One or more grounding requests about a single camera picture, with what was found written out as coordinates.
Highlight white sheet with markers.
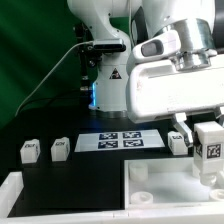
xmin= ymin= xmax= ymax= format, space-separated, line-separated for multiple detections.
xmin=75 ymin=129 xmax=164 ymax=152

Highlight white square table top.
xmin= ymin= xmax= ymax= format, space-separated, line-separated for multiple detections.
xmin=123 ymin=155 xmax=224 ymax=210

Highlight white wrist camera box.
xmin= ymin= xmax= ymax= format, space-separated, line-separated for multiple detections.
xmin=127 ymin=30 xmax=181 ymax=70

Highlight white L-shaped obstacle fence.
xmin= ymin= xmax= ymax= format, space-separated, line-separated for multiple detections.
xmin=0 ymin=159 xmax=224 ymax=224

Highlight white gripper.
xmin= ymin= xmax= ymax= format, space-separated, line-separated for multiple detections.
xmin=126 ymin=57 xmax=224 ymax=148

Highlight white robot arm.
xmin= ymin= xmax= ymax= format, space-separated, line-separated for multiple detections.
xmin=67 ymin=0 xmax=224 ymax=146

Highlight grey camera on mount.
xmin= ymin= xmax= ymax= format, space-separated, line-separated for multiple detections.
xmin=87 ymin=38 xmax=126 ymax=53

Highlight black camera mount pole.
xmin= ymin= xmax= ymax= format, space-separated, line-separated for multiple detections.
xmin=73 ymin=23 xmax=92 ymax=92

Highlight white camera cable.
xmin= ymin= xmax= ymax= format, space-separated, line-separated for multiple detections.
xmin=14 ymin=40 xmax=94 ymax=118

